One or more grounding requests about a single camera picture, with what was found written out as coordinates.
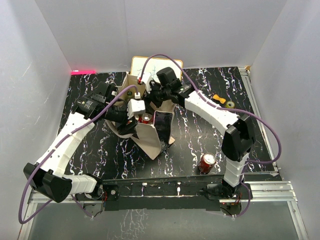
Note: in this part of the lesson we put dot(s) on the red cola can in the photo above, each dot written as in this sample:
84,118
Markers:
146,118
206,163

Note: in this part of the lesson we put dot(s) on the yellow tape roll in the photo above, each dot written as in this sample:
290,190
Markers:
230,105

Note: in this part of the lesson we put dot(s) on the aluminium frame rail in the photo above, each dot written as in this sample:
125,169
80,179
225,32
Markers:
262,191

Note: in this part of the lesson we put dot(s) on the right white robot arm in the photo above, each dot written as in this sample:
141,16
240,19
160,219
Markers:
237,131

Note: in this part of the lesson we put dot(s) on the red cola can front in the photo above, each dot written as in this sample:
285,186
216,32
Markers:
206,163

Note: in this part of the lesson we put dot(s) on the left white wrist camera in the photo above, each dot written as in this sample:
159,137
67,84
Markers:
135,106

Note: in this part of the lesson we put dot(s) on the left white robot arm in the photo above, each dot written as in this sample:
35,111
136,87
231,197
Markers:
47,176

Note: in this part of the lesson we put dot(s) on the yellow bone-shaped toy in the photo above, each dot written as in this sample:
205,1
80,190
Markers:
219,99

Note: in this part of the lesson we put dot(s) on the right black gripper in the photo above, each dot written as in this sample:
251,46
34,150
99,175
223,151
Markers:
153,85

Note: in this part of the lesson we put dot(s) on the cream canvas tote bag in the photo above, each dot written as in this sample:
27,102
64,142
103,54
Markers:
153,138

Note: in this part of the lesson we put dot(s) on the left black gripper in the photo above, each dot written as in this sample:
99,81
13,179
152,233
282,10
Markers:
122,127

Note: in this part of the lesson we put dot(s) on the clear glass bottle green cap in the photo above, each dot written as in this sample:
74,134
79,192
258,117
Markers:
130,94

